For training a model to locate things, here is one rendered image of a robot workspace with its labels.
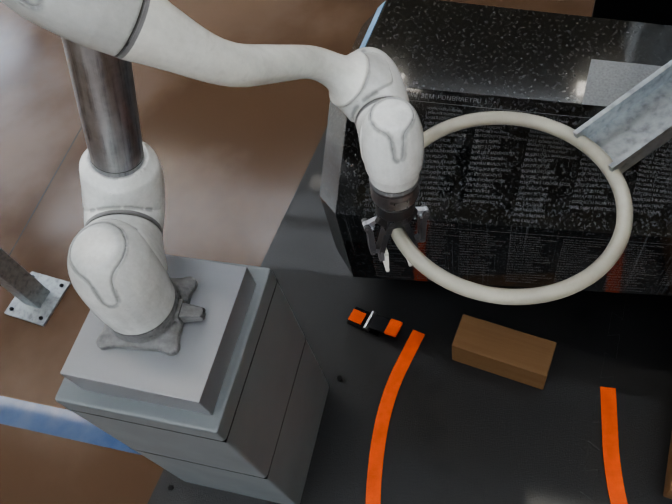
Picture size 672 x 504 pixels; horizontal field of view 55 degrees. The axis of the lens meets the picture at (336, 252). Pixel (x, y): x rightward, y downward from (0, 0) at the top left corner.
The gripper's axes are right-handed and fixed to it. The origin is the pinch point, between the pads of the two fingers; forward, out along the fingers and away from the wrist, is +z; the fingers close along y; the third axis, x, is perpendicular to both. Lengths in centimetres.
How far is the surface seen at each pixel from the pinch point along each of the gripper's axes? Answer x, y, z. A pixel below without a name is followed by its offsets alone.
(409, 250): -6.7, 0.8, -11.1
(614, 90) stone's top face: 29, 61, -3
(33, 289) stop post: 81, -125, 87
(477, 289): -18.4, 10.3, -11.0
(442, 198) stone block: 26.2, 19.0, 18.8
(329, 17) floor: 201, 19, 83
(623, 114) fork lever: 14, 54, -12
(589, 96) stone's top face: 29, 55, -3
